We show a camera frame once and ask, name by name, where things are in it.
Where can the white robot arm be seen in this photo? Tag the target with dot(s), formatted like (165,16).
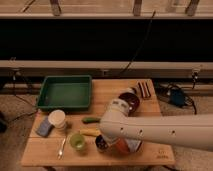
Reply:
(193,131)

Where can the green plastic tray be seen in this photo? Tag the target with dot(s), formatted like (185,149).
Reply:
(68,93)

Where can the red bowl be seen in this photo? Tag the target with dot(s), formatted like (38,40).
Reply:
(122,146)

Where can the grey folded cloth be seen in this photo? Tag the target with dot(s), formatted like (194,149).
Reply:
(134,145)

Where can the yellow banana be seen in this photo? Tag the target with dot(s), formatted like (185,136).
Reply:
(90,132)

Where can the green plastic cup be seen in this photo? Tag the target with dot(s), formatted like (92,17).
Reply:
(77,141)

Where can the blue sponge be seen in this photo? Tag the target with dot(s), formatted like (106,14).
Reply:
(44,128)

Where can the wooden folding table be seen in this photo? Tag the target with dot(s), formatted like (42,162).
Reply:
(41,152)

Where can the white paper cup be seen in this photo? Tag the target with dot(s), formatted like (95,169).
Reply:
(58,119)

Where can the green cucumber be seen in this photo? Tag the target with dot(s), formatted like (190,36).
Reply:
(88,120)

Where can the blue power adapter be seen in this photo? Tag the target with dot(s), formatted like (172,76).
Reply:
(177,97)

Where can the brown striped block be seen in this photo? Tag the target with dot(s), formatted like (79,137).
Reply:
(144,90)

